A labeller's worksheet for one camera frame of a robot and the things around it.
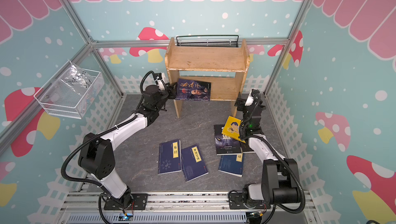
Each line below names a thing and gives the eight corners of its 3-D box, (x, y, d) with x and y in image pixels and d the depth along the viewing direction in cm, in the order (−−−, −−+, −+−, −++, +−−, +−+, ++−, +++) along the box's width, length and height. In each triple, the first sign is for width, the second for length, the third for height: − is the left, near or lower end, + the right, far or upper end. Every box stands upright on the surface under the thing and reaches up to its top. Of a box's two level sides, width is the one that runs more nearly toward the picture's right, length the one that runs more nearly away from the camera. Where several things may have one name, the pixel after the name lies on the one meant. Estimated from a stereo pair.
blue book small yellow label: (217, 171, 85) (217, 170, 84) (220, 150, 93) (221, 149, 91) (242, 177, 83) (242, 176, 82) (243, 155, 91) (244, 154, 89)
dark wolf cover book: (215, 155, 92) (215, 152, 89) (214, 127, 104) (214, 124, 101) (241, 155, 91) (242, 152, 89) (236, 127, 104) (237, 124, 101)
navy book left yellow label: (159, 174, 85) (157, 173, 82) (160, 144, 96) (159, 142, 94) (181, 171, 86) (181, 169, 83) (180, 142, 97) (179, 140, 95)
